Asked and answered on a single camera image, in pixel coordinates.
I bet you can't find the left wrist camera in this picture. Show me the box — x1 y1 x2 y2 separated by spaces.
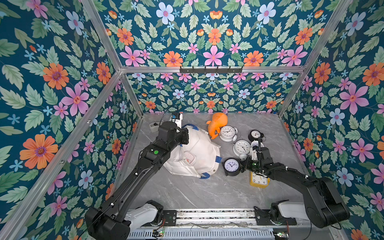
170 112 183 128

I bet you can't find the small black alarm clock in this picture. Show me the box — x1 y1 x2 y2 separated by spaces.
248 130 265 143

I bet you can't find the small white grey device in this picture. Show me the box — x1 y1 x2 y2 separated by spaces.
149 122 160 133

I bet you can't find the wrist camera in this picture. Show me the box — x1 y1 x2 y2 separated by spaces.
170 112 183 128
251 149 258 161

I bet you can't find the black yellow square clock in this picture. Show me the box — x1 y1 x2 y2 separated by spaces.
250 172 270 189

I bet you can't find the black purple-face alarm clock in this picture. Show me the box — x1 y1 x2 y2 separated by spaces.
222 158 245 177

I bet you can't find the orange plush whale toy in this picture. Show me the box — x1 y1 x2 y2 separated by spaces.
206 113 228 140

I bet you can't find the white twin-bell alarm clock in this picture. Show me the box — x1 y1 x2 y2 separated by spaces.
251 141 264 150

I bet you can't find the silver twin-bell alarm clock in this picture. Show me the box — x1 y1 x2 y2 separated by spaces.
219 126 238 143

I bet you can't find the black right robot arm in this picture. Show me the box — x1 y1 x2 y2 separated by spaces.
242 147 350 229

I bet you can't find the white canvas tote bag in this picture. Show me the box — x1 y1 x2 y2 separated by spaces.
164 124 222 179

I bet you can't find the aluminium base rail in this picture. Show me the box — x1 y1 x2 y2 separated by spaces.
92 208 340 229

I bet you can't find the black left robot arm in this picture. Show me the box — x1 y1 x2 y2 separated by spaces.
85 122 189 240

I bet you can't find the black hook rail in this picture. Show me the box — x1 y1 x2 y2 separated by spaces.
179 66 243 75

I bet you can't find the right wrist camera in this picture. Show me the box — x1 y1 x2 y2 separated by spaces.
251 149 258 161

